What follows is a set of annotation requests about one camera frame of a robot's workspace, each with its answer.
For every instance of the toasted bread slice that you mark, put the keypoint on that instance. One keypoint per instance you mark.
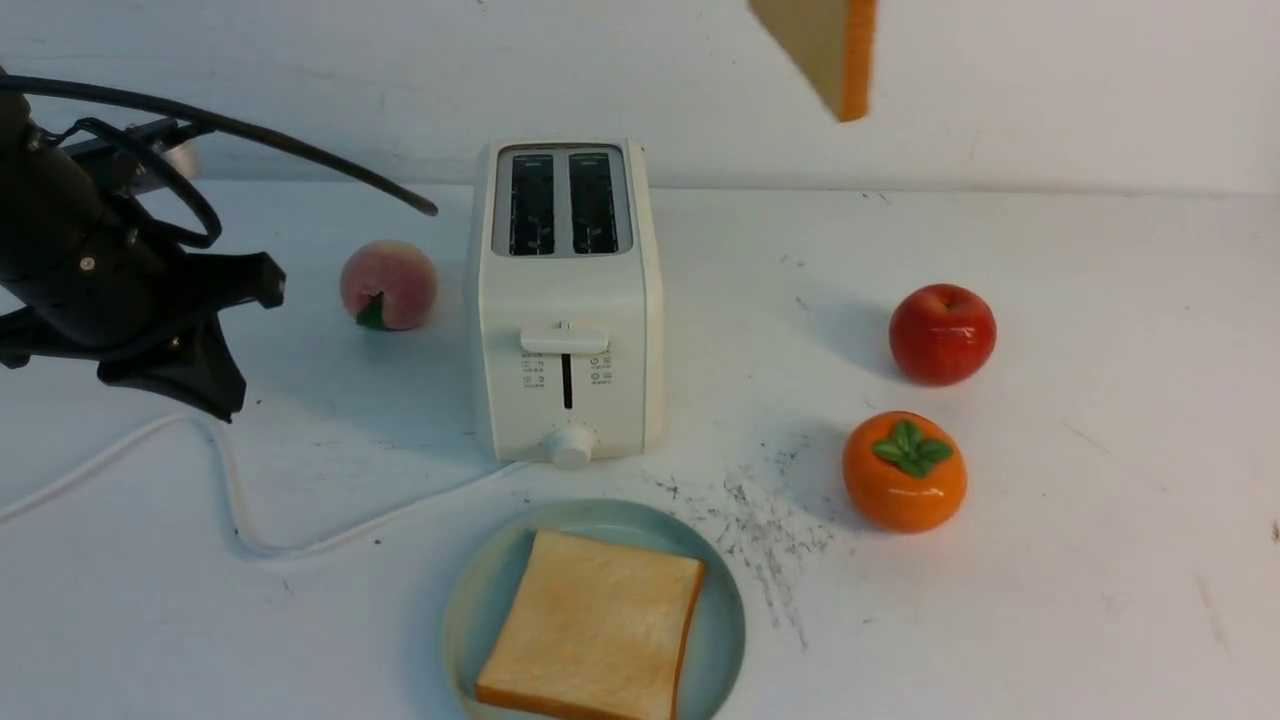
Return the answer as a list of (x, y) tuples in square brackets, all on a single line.
[(597, 630), (831, 43)]

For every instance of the white two-slot toaster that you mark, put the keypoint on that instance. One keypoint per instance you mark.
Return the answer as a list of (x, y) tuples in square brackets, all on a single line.
[(566, 304)]

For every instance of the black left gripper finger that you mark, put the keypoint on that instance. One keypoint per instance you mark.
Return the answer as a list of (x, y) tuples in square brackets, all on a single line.
[(230, 280), (194, 367)]

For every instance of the pink peach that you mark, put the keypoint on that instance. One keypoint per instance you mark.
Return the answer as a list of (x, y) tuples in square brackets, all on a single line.
[(388, 285)]

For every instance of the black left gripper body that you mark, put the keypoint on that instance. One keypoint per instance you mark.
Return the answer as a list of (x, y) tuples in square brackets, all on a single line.
[(72, 253)]

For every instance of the orange persimmon with green leaf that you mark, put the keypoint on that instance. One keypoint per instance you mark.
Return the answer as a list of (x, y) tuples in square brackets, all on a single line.
[(904, 473)]

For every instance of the light green round plate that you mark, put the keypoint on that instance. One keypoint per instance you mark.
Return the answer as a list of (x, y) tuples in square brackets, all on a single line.
[(485, 588)]

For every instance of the red apple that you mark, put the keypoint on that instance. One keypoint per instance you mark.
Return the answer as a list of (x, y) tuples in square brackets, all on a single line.
[(942, 334)]

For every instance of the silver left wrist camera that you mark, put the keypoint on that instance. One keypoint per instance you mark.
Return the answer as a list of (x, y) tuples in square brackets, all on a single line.
[(120, 160)]

